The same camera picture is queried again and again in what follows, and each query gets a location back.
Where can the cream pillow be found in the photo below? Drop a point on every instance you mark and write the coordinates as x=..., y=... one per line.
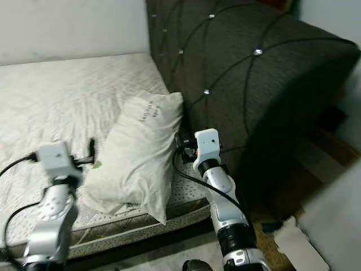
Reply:
x=135, y=152

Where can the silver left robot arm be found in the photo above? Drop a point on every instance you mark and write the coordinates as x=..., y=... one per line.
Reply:
x=53, y=226

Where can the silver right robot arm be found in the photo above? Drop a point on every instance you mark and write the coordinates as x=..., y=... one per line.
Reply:
x=225, y=203

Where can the white quilted mattress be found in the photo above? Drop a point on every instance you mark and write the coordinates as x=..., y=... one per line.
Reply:
x=56, y=101

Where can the dark tufted headboard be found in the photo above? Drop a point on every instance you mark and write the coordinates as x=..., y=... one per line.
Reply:
x=248, y=68

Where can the brown floor mat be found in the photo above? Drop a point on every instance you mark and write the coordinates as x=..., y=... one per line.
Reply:
x=268, y=248

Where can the beige wardrobe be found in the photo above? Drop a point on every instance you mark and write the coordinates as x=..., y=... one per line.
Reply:
x=333, y=226

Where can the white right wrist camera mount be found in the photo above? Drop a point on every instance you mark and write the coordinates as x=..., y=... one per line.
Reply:
x=207, y=144

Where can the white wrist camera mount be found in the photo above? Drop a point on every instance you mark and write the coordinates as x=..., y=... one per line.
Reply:
x=55, y=158
x=207, y=144

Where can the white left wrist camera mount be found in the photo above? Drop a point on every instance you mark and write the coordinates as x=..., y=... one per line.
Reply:
x=55, y=158

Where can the dark bed frame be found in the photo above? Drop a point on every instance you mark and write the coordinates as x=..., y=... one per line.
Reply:
x=146, y=248

